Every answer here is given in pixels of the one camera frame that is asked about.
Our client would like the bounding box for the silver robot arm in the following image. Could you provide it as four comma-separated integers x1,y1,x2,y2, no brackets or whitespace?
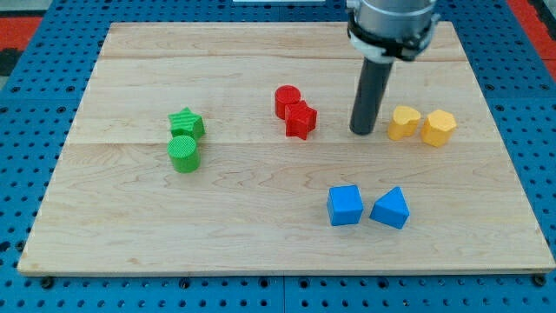
346,0,440,63

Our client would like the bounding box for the red star block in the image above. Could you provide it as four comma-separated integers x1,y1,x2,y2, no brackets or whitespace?
285,100,318,140

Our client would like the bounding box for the red cylinder block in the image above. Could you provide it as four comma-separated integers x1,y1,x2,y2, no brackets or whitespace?
275,84,301,119

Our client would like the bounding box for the light wooden board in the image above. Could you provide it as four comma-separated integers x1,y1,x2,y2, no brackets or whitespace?
17,22,555,277

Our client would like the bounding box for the blue cube block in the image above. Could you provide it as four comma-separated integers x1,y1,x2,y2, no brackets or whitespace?
327,185,364,226

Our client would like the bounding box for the green cylinder block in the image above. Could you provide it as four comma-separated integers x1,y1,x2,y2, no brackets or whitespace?
167,135,201,173

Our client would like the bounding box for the green star block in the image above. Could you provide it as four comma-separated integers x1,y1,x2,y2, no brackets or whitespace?
168,108,205,140

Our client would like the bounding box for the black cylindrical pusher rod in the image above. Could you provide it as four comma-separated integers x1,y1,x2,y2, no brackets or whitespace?
349,58,393,136

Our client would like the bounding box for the blue triangular prism block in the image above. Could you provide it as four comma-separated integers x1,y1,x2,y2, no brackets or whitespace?
369,186,410,230

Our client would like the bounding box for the yellow heart block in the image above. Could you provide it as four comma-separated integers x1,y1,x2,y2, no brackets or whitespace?
387,105,421,141

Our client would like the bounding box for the yellow hexagon block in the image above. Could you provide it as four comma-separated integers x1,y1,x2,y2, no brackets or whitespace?
420,110,457,147

